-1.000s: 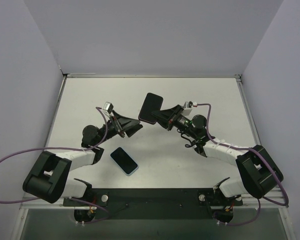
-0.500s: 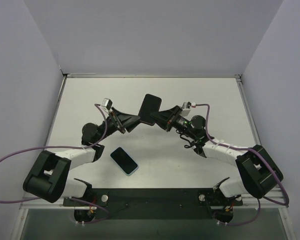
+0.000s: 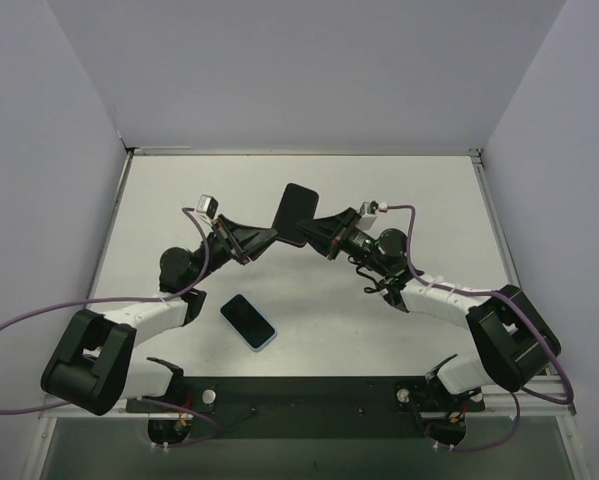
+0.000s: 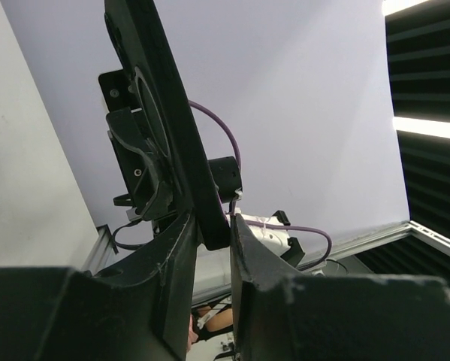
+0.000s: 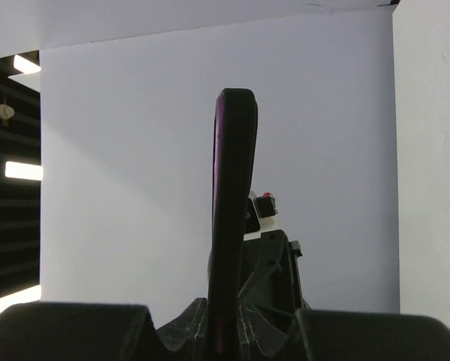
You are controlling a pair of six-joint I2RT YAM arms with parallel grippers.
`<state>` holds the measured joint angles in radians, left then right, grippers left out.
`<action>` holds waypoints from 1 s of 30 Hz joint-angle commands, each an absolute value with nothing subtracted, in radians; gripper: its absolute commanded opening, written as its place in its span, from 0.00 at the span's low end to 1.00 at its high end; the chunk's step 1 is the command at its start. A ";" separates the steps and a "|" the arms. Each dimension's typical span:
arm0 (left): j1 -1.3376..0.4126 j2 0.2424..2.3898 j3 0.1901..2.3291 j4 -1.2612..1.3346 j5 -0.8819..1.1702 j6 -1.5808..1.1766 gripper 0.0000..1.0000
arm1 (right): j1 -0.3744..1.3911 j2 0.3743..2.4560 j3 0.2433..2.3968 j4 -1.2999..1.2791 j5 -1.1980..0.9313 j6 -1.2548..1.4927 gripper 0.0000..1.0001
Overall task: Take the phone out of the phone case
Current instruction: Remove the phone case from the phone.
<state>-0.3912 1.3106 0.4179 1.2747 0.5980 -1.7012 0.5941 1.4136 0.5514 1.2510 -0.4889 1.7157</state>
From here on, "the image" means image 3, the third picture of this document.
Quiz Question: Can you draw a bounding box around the black phone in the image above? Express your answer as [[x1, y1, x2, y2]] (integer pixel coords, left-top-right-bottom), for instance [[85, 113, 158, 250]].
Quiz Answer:
[[272, 183, 319, 248]]

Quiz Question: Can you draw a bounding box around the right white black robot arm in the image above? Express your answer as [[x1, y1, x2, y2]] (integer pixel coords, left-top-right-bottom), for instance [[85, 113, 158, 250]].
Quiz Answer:
[[297, 206, 561, 396]]

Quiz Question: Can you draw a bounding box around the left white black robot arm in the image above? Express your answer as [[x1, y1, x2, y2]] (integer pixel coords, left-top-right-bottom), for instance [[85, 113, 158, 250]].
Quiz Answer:
[[40, 215, 277, 415]]

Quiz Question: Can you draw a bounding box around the phone in light blue case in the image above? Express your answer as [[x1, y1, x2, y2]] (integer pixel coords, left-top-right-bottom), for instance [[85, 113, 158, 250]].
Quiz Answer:
[[220, 294, 277, 352]]

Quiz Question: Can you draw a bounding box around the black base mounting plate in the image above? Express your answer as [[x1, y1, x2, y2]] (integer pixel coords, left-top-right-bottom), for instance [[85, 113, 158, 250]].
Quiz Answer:
[[123, 375, 485, 441]]

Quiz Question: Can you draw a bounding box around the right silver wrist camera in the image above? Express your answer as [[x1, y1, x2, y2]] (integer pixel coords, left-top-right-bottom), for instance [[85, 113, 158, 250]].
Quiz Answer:
[[357, 200, 388, 230]]

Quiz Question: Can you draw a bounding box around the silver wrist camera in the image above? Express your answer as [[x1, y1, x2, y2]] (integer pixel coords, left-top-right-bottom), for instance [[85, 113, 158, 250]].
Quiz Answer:
[[357, 200, 388, 230], [195, 194, 219, 222]]

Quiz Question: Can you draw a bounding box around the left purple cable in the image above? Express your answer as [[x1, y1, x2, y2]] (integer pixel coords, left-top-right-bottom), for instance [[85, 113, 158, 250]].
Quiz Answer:
[[0, 207, 225, 446]]

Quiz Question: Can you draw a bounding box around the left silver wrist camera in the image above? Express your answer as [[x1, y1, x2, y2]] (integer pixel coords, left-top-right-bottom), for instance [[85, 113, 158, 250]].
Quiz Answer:
[[195, 194, 219, 222]]

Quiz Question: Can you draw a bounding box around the aluminium table frame rail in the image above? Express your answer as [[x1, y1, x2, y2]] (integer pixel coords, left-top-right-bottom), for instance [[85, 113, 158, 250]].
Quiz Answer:
[[38, 145, 578, 421]]

